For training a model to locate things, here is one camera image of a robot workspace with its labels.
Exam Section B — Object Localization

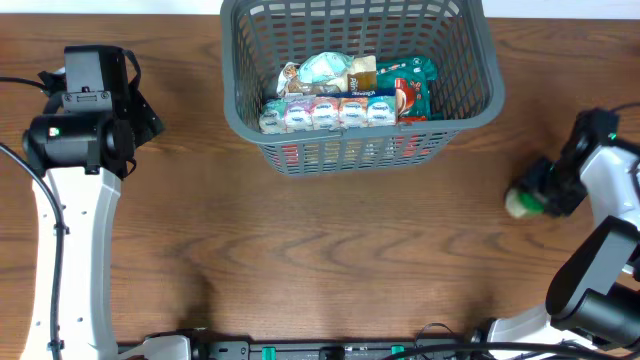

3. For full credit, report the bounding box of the green lid spice jar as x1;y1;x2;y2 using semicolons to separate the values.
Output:
504;187;545;219

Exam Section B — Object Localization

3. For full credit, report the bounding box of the orange spaghetti pasta packet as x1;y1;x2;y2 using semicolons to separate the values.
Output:
303;135;431;167

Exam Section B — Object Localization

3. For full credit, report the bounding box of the green Nescafe coffee bag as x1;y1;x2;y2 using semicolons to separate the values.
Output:
376;55;438;122

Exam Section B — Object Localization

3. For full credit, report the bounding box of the teal small packet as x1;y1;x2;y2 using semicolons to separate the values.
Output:
297;52;354;84

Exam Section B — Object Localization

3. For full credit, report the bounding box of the Kleenex tissue multipack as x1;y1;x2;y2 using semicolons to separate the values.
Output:
258;89;399;135

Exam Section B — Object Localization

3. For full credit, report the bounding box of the beige cookie snack bag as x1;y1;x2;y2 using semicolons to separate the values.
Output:
276;55;378;97

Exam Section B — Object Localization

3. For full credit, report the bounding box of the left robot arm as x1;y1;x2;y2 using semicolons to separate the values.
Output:
21;45;192;359

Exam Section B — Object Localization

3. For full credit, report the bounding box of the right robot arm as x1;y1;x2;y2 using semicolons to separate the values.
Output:
473;108;639;353

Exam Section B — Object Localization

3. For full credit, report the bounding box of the grey plastic shopping basket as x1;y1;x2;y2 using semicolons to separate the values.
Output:
220;0;505;176

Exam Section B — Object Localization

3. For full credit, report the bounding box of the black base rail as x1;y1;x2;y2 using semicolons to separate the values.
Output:
119;329;621;360

